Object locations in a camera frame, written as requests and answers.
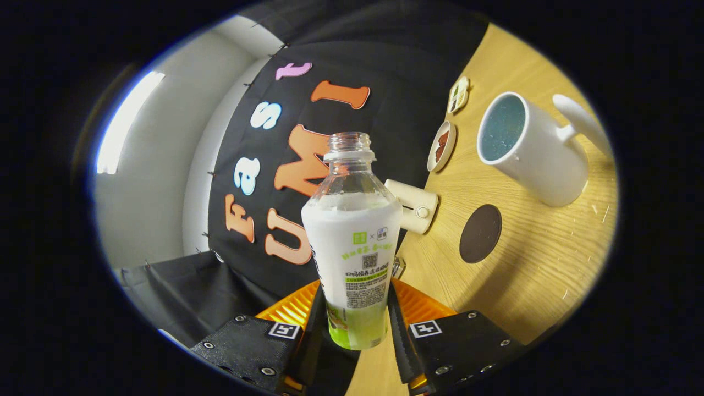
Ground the small cream patterned dish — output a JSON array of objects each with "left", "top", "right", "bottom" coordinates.
[{"left": 447, "top": 76, "right": 471, "bottom": 114}]

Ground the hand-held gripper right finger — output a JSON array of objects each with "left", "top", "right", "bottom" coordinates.
[{"left": 388, "top": 278, "right": 529, "bottom": 395}]

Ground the dark round coaster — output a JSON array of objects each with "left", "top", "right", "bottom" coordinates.
[{"left": 459, "top": 204, "right": 503, "bottom": 264}]

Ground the small dish with brown snacks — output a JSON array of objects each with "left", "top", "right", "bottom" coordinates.
[{"left": 427, "top": 120, "right": 457, "bottom": 173}]

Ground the wooden table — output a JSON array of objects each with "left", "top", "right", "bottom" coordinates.
[{"left": 345, "top": 22, "right": 619, "bottom": 396}]

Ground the black backdrop cloth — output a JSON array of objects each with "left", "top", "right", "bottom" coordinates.
[{"left": 118, "top": 0, "right": 490, "bottom": 353}]

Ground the white cup with handle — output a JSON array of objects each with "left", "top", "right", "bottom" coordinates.
[{"left": 476, "top": 91, "right": 614, "bottom": 207}]

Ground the clear plastic juice bottle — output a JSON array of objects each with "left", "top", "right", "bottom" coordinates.
[{"left": 301, "top": 132, "right": 404, "bottom": 351}]

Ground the cream plastic box device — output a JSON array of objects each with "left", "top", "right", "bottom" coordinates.
[{"left": 384, "top": 179, "right": 439, "bottom": 235}]

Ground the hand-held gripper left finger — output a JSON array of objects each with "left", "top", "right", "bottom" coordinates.
[{"left": 190, "top": 279, "right": 325, "bottom": 395}]

